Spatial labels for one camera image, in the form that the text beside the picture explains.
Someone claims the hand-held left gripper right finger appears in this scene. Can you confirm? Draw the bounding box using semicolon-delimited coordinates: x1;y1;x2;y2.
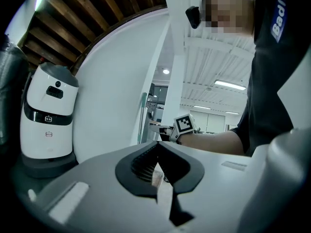
158;141;255;233

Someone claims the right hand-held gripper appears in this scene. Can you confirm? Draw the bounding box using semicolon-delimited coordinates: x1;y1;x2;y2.
149;114;196;144

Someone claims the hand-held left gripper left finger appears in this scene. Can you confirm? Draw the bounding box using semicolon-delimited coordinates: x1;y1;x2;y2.
34;141;174;233

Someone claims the person's right forearm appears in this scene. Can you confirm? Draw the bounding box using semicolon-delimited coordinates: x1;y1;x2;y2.
181;129;246;156

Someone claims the ceiling strip light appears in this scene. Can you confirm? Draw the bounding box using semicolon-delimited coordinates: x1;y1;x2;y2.
214;79;247;91

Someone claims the white service robot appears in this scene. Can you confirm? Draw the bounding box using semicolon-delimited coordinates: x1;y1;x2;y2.
19;62;80;178

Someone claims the person's black clothing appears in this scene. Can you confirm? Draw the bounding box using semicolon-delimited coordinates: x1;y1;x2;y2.
229;0;311;155

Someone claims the person's head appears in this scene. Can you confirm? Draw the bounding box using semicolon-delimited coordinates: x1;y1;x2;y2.
201;0;256;44

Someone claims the black head-mounted camera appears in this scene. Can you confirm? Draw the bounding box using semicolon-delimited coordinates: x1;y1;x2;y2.
185;5;203;30

